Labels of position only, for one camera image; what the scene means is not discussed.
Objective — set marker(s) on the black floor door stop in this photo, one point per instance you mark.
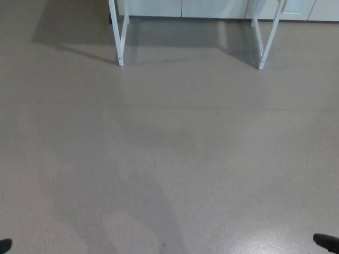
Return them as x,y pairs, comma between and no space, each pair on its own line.
110,18

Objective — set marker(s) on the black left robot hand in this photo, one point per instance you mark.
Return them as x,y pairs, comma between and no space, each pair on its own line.
5,246

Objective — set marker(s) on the white cabinet row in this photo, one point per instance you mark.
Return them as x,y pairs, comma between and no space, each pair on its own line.
212,8

